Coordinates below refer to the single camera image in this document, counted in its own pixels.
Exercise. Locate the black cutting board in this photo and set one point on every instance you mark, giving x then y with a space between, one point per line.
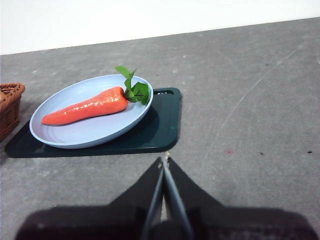
160 125

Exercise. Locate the light blue round plate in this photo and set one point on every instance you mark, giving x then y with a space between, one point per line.
95 132

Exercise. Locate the orange carrot with green leaves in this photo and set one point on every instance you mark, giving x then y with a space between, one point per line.
92 107

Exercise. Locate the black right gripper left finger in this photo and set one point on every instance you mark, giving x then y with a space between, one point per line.
100 222

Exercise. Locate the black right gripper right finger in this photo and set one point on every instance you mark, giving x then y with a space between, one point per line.
237 225

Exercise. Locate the brown wicker basket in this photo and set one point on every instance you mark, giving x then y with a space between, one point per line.
10 107

